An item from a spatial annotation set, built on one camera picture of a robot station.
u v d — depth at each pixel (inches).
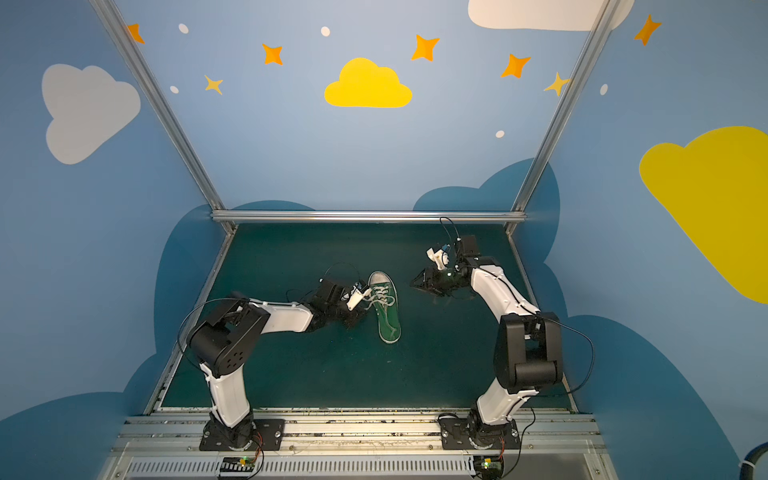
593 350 16.9
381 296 37.9
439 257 32.8
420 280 32.8
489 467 28.9
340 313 33.7
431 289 31.0
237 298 21.5
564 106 33.9
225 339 19.7
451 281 30.1
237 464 28.8
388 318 35.9
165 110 33.8
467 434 29.3
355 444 29.0
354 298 33.8
